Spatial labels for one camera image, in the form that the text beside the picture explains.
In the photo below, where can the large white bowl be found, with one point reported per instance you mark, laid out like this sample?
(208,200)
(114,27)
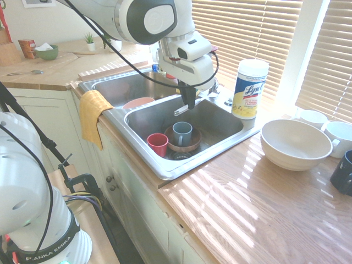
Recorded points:
(294,148)

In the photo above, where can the green bowl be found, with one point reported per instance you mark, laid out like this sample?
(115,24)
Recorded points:
(48,53)

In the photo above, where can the silver spoon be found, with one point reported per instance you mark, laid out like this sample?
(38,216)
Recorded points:
(35,72)

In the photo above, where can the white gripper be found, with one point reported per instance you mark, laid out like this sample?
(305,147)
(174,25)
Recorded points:
(195,71)

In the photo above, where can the wide beige window blind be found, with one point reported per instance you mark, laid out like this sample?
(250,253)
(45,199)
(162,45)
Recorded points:
(247,30)

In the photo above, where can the narrow beige window blind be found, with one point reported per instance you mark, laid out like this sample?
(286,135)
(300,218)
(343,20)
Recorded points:
(330,63)

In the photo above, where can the dark blue mug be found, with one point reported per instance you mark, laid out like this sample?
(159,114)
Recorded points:
(343,176)

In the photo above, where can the grey ceramic mug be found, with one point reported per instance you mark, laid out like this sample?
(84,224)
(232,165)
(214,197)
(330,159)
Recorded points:
(182,131)

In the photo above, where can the Lysol wipes canister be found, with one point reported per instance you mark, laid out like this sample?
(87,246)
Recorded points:
(248,90)

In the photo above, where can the pink bowl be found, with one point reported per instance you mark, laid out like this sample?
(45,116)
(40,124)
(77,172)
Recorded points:
(137,103)

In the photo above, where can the white mug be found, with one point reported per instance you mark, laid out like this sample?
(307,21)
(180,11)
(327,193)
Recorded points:
(313,118)
(341,140)

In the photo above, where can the wooden robot mounting table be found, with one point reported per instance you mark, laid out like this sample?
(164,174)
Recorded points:
(93,233)

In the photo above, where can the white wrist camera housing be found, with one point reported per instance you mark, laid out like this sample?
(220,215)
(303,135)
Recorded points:
(193,46)

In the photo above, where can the red mug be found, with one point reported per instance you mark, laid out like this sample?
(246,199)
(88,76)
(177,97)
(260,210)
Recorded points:
(158,143)

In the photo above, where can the round cabinet knob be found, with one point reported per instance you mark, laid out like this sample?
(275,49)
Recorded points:
(110,178)
(113,188)

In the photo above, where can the brown wooden bowl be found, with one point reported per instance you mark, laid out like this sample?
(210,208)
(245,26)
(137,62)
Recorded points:
(196,141)

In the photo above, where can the chrome faucet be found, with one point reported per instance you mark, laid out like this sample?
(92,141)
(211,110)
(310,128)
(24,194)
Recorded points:
(214,89)

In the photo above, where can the stainless steel double sink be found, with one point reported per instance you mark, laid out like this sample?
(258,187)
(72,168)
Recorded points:
(220,121)

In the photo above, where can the yellow dish cloth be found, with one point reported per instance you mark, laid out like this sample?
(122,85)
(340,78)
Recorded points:
(92,115)

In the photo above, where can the black clamp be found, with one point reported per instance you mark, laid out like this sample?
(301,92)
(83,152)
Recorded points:
(82,181)

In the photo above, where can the metal sink drain strainer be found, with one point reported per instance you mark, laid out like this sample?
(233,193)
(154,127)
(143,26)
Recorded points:
(180,156)

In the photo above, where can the trailing plant white pot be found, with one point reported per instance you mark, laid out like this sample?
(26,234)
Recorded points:
(115,45)

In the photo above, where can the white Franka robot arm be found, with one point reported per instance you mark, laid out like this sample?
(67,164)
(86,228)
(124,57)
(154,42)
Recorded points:
(132,19)

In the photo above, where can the small spiky potted plant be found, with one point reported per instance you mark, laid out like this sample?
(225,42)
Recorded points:
(90,44)

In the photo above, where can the white kitchen cabinet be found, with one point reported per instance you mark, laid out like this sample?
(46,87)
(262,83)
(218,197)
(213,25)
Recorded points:
(132,206)

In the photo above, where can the orange cardboard box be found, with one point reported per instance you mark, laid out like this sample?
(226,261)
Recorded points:
(26,48)

